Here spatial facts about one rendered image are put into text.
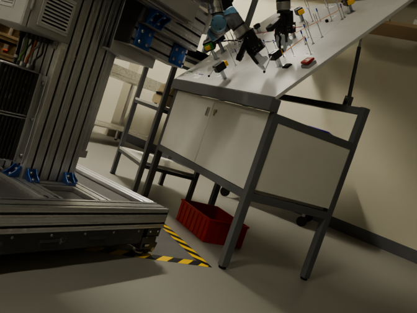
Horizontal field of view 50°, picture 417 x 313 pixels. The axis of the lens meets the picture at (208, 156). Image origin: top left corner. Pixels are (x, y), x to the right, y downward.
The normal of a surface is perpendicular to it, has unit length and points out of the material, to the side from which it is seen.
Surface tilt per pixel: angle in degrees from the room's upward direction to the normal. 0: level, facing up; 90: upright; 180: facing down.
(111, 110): 90
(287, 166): 90
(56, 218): 90
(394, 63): 90
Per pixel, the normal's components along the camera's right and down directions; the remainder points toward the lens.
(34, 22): 0.79, 0.31
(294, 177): 0.47, 0.22
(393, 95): -0.52, -0.11
